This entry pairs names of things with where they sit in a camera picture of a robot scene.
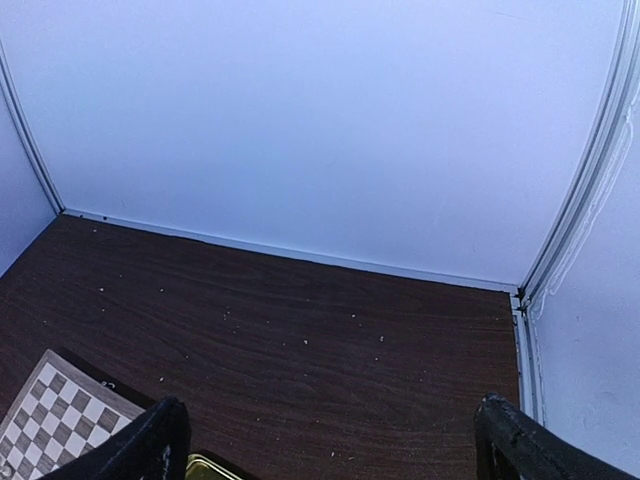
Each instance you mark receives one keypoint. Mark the right aluminium corner post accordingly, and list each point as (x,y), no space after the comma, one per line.
(605,150)

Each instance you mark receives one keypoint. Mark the aluminium corner post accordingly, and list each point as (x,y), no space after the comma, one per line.
(27,138)
(605,150)

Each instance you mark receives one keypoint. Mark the gold metal tray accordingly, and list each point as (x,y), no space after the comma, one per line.
(200,467)

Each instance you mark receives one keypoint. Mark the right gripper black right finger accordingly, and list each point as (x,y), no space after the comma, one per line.
(511,445)

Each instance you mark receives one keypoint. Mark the left aluminium corner post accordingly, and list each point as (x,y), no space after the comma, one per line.
(27,138)

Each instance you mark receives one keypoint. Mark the wooden chessboard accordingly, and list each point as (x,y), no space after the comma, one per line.
(59,414)

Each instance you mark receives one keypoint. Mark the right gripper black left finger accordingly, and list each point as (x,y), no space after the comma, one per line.
(155,445)

